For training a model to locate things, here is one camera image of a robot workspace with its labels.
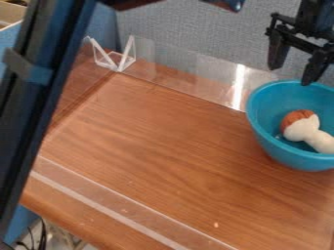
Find plush mushroom toy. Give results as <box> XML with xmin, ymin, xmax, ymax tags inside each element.
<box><xmin>281</xmin><ymin>109</ymin><xmax>334</xmax><ymax>154</ymax></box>

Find clear acrylic corner bracket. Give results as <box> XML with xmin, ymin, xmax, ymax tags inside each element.
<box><xmin>83</xmin><ymin>35</ymin><xmax>138</xmax><ymax>72</ymax></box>

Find wooden shelf box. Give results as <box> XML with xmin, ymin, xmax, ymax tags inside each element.
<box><xmin>0</xmin><ymin>0</ymin><xmax>27</xmax><ymax>31</ymax></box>

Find black cables under table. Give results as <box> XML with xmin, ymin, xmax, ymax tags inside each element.
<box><xmin>0</xmin><ymin>217</ymin><xmax>50</xmax><ymax>250</ymax></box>

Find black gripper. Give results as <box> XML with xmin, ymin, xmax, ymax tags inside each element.
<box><xmin>265</xmin><ymin>13</ymin><xmax>334</xmax><ymax>86</ymax></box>

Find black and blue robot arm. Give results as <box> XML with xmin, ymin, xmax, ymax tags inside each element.
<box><xmin>0</xmin><ymin>0</ymin><xmax>334</xmax><ymax>239</ymax></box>

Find clear acrylic barrier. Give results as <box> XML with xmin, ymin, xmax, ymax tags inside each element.
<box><xmin>48</xmin><ymin>38</ymin><xmax>114</xmax><ymax>130</ymax></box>
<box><xmin>31</xmin><ymin>157</ymin><xmax>238</xmax><ymax>250</ymax></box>
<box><xmin>123</xmin><ymin>36</ymin><xmax>298</xmax><ymax>111</ymax></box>

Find blue plastic bowl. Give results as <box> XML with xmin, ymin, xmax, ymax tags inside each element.
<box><xmin>246</xmin><ymin>80</ymin><xmax>334</xmax><ymax>172</ymax></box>

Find clear acrylic back barrier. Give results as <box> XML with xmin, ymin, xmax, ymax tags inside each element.
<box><xmin>123</xmin><ymin>36</ymin><xmax>298</xmax><ymax>111</ymax></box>

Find clear acrylic left barrier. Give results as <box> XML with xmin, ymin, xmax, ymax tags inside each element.
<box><xmin>48</xmin><ymin>38</ymin><xmax>114</xmax><ymax>130</ymax></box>

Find clear acrylic front barrier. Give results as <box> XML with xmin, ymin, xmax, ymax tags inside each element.
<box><xmin>31</xmin><ymin>157</ymin><xmax>238</xmax><ymax>250</ymax></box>

